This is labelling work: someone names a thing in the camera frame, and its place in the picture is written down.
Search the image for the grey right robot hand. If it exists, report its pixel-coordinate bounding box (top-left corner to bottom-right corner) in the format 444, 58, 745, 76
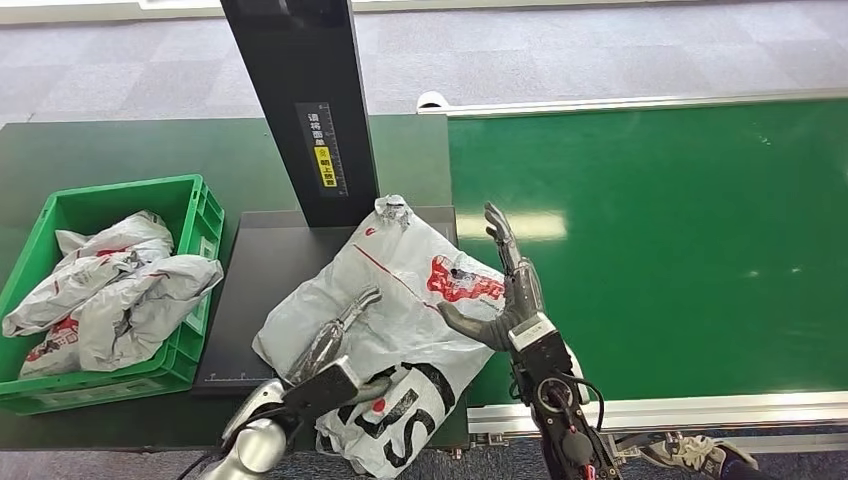
437, 201, 548, 352

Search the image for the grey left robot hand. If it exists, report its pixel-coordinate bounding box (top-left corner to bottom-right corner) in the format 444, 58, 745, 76
286, 286, 384, 387

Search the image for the white red-print plastic mailer package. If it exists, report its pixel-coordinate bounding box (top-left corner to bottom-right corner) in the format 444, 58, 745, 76
252, 194, 509, 480

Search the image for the white crumpled plastic mailer package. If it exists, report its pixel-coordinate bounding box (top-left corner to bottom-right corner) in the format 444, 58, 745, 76
78, 254, 225, 373
2, 211, 176, 338

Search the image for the green conveyor belt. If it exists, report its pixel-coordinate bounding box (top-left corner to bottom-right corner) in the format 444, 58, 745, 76
447, 97, 848, 407

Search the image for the white red-print small mailer package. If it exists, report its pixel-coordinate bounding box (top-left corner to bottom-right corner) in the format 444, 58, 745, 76
18, 316, 85, 381

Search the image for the black scanner platform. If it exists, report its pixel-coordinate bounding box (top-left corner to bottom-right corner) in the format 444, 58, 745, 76
192, 206, 460, 399

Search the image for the green plastic crate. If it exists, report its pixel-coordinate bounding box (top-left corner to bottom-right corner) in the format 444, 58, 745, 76
0, 174, 227, 417

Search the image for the yellow black column label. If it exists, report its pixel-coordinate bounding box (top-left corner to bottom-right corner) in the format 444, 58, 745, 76
295, 101, 350, 199

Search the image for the person's shoe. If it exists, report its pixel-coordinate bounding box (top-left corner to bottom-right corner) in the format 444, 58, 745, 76
639, 433, 761, 480

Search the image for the black scanner column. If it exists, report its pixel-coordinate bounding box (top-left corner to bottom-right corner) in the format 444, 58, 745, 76
219, 0, 382, 229

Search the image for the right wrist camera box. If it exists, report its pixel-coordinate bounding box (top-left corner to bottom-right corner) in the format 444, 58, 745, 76
507, 312, 559, 354

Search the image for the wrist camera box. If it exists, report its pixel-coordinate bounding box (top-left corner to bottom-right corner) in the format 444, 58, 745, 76
281, 356, 363, 427
507, 312, 559, 354

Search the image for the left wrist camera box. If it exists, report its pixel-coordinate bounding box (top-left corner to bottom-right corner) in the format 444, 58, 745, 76
281, 356, 363, 427

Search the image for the thin aluminium conveyor rail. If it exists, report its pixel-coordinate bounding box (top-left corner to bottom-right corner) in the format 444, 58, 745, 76
417, 87, 848, 118

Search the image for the wide aluminium conveyor rail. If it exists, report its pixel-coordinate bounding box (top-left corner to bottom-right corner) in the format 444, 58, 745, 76
466, 390, 848, 439

